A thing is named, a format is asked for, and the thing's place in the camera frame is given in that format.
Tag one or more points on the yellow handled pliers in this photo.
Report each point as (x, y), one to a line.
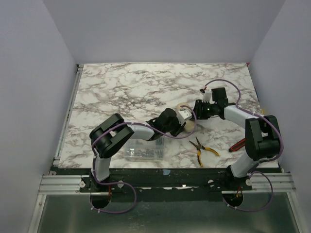
(200, 147)

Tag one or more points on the blue tape piece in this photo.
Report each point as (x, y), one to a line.
(166, 172)

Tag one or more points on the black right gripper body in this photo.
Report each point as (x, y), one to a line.
(199, 109)

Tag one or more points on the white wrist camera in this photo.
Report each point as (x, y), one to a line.
(206, 94)
(184, 115)

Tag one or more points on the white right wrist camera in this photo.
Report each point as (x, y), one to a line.
(206, 94)

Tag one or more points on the red black screwdriver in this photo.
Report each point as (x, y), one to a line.
(237, 146)

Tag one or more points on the aluminium rail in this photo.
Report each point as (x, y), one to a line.
(61, 184)
(65, 126)

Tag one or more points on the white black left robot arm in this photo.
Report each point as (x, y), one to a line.
(109, 137)

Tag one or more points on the beige umbrella case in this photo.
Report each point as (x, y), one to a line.
(189, 124)

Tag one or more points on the aluminium left side rail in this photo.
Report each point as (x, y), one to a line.
(65, 126)

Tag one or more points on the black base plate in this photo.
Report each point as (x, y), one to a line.
(190, 184)

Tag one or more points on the aluminium front rail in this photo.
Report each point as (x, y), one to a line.
(61, 184)

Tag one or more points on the clear plastic screw box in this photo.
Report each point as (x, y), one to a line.
(137, 149)

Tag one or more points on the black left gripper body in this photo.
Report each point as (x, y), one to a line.
(177, 128)

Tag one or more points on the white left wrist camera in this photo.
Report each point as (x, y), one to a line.
(184, 115)

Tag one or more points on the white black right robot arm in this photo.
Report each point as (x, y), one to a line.
(262, 135)

